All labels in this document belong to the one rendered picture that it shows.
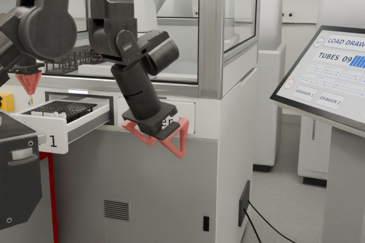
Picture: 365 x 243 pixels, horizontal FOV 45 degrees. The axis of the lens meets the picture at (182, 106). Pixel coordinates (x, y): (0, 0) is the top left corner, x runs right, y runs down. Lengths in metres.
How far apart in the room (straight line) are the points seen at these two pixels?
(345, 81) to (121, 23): 0.78
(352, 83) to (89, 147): 0.99
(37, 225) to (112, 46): 1.20
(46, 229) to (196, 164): 0.66
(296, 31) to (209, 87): 3.20
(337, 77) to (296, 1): 3.32
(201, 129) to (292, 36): 3.20
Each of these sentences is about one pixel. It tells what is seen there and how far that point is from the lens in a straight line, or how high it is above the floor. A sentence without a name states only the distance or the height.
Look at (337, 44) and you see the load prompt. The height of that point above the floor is 1.15.
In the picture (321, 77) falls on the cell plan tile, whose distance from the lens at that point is 1.41.
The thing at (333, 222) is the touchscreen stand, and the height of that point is 0.60.
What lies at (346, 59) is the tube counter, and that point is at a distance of 1.41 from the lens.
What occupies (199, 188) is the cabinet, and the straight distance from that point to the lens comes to 1.65.
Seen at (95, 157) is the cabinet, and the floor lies 0.68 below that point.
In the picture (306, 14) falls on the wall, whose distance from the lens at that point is 4.60.
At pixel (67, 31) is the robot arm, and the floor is 1.24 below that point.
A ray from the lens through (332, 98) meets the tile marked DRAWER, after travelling 1.33.
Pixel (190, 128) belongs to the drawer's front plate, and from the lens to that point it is 1.56.
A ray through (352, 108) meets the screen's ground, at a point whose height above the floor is 1.00.
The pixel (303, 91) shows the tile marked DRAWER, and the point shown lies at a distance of 1.42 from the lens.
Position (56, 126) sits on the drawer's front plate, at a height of 0.90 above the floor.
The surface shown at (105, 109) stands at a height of 0.88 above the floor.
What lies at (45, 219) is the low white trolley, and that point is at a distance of 1.87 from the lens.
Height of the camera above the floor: 1.29
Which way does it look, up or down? 14 degrees down
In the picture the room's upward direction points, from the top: straight up
